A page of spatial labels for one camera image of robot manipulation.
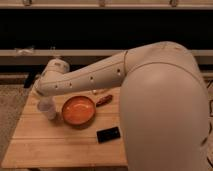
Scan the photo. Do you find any black rectangular phone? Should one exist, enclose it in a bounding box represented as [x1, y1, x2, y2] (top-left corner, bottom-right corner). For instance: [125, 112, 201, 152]
[96, 127, 121, 143]

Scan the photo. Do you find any wooden table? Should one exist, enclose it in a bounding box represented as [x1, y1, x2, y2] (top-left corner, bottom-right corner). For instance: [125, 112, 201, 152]
[2, 88, 127, 168]

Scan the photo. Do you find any brown red sausage toy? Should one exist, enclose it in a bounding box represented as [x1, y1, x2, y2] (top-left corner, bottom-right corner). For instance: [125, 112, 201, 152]
[96, 95, 113, 107]

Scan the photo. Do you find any white remote control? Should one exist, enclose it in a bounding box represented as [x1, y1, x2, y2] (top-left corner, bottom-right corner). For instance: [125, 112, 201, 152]
[92, 89, 109, 95]

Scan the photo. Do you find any grey metal rail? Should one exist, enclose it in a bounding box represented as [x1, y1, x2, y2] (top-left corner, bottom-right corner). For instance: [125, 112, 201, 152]
[0, 49, 213, 66]

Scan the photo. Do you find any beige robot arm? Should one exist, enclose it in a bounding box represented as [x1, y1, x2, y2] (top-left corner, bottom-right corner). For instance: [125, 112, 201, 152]
[34, 41, 210, 171]

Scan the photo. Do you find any orange bowl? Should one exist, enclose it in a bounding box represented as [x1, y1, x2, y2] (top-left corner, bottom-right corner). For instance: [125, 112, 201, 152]
[62, 96, 96, 126]

